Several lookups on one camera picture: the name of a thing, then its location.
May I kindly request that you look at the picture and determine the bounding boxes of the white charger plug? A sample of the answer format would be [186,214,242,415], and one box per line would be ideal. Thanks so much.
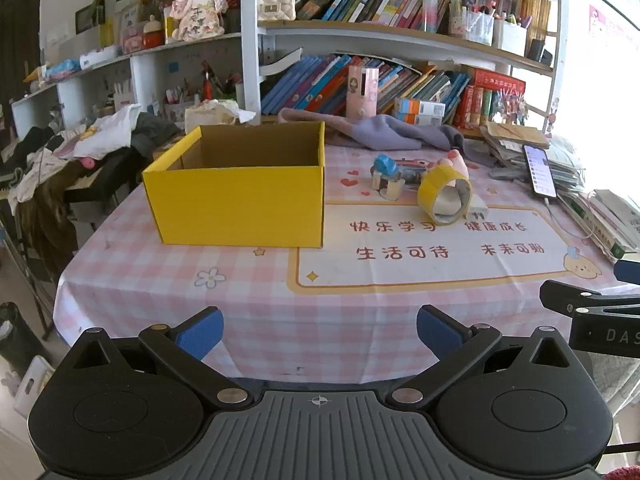
[462,195,488,221]

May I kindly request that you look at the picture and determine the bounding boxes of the brown kraft notebook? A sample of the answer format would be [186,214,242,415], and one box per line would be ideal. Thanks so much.
[482,121,551,150]

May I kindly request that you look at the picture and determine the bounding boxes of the red jar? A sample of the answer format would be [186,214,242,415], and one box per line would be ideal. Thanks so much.
[141,14,167,50]

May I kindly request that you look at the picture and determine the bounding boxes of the orange white small box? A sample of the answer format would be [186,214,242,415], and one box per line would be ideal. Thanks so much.
[394,97,446,117]

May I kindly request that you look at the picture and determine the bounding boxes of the white storage box with pens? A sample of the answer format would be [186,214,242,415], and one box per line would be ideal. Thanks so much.
[492,19,528,58]

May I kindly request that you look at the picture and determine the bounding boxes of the brown furry coat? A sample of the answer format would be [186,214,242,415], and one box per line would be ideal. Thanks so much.
[17,160,101,281]

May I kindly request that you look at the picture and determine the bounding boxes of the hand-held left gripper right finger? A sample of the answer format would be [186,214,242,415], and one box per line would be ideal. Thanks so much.
[390,304,581,408]

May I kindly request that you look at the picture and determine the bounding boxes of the smartphone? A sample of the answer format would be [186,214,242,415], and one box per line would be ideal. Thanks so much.
[522,144,558,199]

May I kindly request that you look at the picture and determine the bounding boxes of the pink pig plush toy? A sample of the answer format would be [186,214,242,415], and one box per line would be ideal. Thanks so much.
[434,149,471,181]

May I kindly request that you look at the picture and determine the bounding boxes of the white side shelf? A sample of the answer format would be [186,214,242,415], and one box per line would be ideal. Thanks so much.
[10,32,243,138]

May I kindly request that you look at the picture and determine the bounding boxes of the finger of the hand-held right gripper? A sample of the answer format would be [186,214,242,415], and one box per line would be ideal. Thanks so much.
[613,258,640,285]
[539,279,640,317]

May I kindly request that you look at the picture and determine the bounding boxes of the cream tissue pack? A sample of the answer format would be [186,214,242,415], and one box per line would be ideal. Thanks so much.
[184,99,261,136]

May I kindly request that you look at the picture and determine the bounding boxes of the stack of thick white books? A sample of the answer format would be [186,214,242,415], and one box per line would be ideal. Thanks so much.
[560,187,640,263]

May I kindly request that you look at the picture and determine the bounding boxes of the white charging cable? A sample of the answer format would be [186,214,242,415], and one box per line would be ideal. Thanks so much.
[544,196,618,261]

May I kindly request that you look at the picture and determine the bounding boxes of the grey purple cloth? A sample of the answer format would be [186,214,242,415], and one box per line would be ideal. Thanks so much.
[277,107,496,168]

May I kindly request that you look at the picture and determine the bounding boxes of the small black container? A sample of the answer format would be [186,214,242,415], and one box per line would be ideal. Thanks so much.
[527,37,555,67]

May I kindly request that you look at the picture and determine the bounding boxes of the tall pink box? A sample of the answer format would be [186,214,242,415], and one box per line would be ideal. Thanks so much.
[347,65,381,121]

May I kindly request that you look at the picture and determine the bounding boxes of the black trash bin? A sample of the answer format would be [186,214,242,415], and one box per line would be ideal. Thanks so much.
[0,302,38,378]

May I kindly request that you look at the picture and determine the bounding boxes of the yellow cardboard box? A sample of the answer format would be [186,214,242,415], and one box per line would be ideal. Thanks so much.
[141,121,327,248]

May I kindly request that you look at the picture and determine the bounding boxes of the orange book set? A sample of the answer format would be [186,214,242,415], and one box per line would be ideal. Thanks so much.
[520,0,552,41]

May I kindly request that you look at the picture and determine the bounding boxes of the colourful figure stand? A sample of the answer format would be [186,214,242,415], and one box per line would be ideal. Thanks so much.
[492,87,530,125]

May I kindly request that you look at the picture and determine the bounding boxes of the yellow tape roll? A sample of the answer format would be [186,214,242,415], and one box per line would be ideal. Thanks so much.
[417,162,473,226]

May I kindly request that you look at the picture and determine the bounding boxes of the wall poster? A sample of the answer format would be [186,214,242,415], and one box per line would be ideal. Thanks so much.
[587,4,640,66]

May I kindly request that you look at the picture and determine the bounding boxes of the white bookshelf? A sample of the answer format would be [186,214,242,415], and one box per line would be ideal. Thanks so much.
[240,0,571,138]

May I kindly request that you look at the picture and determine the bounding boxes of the pink checkered tablecloth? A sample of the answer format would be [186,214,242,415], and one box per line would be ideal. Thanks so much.
[52,135,640,386]

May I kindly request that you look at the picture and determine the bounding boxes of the row of slanted blue books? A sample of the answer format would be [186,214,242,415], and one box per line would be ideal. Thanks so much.
[260,52,473,118]

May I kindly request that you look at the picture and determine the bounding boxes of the red boxed book set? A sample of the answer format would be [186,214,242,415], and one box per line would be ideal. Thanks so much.
[452,67,527,131]

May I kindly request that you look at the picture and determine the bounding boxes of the pastel glitter tube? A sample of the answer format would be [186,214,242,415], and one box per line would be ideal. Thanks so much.
[422,0,441,35]

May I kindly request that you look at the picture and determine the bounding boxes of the clear pen holder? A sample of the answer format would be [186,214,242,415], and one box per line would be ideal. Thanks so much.
[447,0,496,46]

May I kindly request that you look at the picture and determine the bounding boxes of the black picture frame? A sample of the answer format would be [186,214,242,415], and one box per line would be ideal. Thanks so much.
[75,2,107,35]

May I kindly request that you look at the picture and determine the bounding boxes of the stack of papers and booklets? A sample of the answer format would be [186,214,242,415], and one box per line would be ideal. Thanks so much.
[482,135,586,196]

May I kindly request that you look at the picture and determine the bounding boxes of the pile of clothes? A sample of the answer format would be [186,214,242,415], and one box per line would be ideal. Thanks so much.
[10,105,183,201]

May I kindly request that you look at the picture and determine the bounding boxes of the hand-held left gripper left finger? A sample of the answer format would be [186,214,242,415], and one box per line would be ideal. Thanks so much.
[65,306,253,411]

